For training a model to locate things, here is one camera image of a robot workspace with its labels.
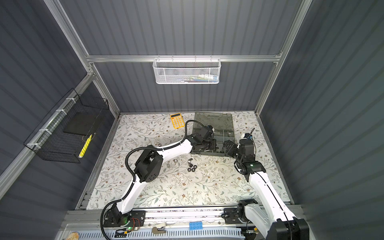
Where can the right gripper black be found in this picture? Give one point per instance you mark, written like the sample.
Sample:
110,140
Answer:
234,146

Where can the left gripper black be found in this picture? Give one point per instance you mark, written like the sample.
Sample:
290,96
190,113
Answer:
214,144

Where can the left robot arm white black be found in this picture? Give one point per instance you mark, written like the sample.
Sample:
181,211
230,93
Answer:
144,164

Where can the blue toy brick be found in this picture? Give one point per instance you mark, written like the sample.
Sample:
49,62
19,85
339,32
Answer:
194,226

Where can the white wire mesh basket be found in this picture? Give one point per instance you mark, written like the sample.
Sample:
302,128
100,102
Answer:
187,73

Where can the black wire mesh basket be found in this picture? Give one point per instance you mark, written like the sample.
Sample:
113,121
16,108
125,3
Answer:
62,136

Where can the floral patterned table mat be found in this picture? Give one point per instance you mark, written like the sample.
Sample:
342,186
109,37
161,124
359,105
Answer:
215,181

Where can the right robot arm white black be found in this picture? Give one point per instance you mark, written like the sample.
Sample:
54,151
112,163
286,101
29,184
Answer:
273,219

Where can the yellow calculator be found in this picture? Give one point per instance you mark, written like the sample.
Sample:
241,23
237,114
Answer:
177,120

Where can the black nuts cluster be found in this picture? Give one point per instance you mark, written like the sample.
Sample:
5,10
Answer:
191,166

